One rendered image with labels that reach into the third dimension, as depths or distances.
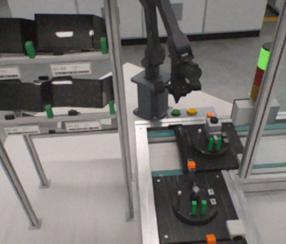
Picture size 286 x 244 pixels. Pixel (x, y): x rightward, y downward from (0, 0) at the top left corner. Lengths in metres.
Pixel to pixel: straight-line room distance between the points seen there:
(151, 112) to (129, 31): 2.76
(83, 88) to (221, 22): 3.59
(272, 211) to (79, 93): 0.76
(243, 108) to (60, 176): 0.73
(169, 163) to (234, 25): 3.35
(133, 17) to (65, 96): 3.26
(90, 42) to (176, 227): 0.56
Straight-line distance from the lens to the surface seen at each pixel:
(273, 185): 1.14
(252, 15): 4.35
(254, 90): 0.87
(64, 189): 1.18
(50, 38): 0.71
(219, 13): 4.18
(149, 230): 0.93
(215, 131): 1.07
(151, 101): 1.34
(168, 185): 1.00
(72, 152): 1.30
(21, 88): 0.80
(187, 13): 4.07
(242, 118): 0.91
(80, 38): 0.69
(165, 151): 1.18
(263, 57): 0.82
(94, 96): 0.76
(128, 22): 4.01
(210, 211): 0.93
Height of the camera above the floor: 1.75
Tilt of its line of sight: 40 degrees down
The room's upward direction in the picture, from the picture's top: 2 degrees counter-clockwise
